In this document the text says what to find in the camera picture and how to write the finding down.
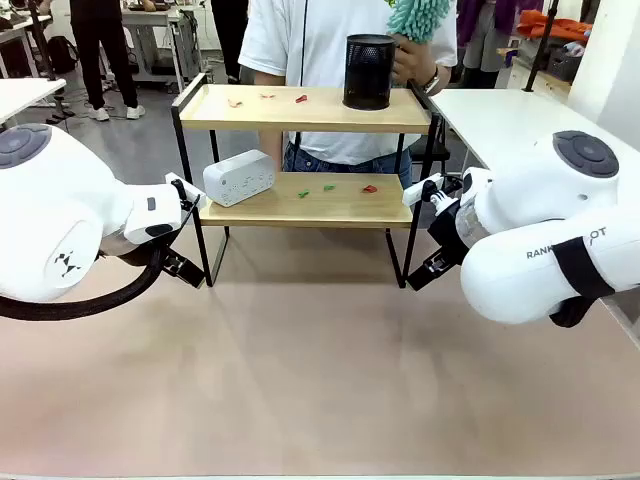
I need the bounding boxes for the person's wrist watch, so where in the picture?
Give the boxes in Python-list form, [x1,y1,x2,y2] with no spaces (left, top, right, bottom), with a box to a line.
[422,64,442,97]

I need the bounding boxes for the black backpack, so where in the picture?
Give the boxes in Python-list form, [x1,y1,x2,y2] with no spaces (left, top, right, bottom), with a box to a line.
[46,35,81,76]

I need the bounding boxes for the large white table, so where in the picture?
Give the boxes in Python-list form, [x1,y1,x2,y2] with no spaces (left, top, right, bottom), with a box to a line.
[429,87,577,172]

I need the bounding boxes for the black camera stand pole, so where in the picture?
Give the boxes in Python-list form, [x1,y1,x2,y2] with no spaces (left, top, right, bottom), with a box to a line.
[521,0,561,93]
[26,0,59,83]

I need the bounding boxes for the two-tier wooden shelf black frame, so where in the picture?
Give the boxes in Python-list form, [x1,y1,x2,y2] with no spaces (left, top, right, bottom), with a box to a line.
[170,73,444,290]

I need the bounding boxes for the black plastic crate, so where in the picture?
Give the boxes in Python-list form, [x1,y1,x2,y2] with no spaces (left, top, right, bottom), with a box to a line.
[546,46,584,77]

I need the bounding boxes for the white side table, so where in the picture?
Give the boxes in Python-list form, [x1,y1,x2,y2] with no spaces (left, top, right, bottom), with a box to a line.
[0,77,68,127]

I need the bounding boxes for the black mesh pen cup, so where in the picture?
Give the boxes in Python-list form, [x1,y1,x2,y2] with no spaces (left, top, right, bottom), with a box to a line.
[342,33,397,112]

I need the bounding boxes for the background person dark trousers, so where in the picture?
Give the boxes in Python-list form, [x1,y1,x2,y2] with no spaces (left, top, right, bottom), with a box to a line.
[209,0,250,84]

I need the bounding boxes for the purple garment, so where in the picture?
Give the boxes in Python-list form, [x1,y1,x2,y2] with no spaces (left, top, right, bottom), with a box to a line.
[456,0,544,49]

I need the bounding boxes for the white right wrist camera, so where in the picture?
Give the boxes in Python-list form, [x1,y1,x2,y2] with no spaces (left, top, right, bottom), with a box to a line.
[401,171,464,217]

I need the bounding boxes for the teal chenille duster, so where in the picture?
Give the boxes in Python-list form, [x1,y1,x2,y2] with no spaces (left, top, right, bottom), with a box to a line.
[387,0,442,45]

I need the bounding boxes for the grey metal workbench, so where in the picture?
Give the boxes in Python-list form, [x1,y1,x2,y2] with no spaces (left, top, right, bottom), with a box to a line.
[121,5,204,94]

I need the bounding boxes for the person's left hand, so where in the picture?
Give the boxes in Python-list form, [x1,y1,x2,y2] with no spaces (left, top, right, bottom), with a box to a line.
[391,35,440,89]

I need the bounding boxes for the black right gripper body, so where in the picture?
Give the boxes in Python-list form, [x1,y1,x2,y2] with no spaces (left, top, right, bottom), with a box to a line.
[427,197,475,267]

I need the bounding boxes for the white box-shaped power strip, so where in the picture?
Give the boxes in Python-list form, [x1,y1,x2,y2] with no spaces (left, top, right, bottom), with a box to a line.
[202,148,277,209]

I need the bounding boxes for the person's left forearm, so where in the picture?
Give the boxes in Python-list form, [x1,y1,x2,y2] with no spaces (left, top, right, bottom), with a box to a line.
[433,65,454,99]

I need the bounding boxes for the white background desk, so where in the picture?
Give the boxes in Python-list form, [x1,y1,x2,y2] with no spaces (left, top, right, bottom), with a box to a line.
[0,12,54,79]

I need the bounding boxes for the black arm cable strap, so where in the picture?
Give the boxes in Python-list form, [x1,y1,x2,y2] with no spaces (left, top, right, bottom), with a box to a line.
[548,233,619,329]

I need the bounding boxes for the orange cloth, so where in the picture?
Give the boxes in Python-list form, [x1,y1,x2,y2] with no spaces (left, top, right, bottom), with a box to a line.
[516,9,594,41]

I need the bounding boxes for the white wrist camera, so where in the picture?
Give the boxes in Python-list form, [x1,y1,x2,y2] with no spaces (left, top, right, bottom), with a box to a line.
[401,171,464,217]
[164,171,208,212]

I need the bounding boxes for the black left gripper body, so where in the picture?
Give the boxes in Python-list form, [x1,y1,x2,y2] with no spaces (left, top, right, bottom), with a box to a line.
[101,233,174,267]

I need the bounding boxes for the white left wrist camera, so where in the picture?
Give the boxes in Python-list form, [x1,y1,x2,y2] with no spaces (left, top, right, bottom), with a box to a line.
[164,171,208,212]

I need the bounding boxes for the person torso white t-shirt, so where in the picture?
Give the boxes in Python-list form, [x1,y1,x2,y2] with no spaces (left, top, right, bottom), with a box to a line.
[238,0,459,189]

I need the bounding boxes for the background person black clothes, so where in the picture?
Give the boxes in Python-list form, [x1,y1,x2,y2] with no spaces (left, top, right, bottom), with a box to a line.
[68,0,147,122]

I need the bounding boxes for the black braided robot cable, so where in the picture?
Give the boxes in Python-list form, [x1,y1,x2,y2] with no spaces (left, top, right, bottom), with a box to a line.
[0,238,169,322]

